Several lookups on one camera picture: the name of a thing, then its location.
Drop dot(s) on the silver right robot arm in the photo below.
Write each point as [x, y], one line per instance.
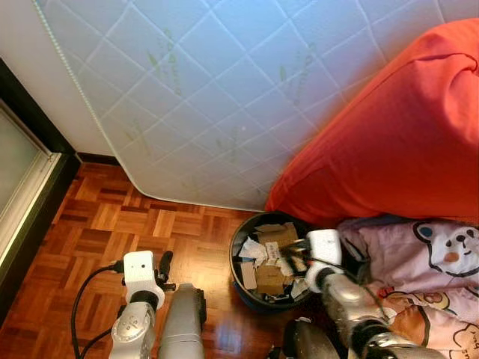
[348, 299]

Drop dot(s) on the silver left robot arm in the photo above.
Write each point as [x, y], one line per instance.
[133, 329]

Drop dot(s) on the brown cardboard piece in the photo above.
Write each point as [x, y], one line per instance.
[271, 278]
[278, 233]

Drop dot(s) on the silver left robot leg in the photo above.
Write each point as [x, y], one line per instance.
[181, 321]

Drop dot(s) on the silver robot leg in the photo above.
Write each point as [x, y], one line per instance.
[307, 340]
[181, 321]

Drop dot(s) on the white crumpled paper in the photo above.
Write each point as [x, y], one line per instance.
[253, 250]

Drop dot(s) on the black round trash bin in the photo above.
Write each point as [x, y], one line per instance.
[258, 303]

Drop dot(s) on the silver right robot leg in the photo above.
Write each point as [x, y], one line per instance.
[307, 340]

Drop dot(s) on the pink cartoon print blanket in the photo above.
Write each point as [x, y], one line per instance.
[404, 254]

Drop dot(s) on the dark wooden baseboard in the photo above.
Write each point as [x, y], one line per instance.
[99, 158]

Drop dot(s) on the black framed glass sliding door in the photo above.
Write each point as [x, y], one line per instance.
[30, 198]

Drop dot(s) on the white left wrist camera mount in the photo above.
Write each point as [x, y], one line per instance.
[138, 269]

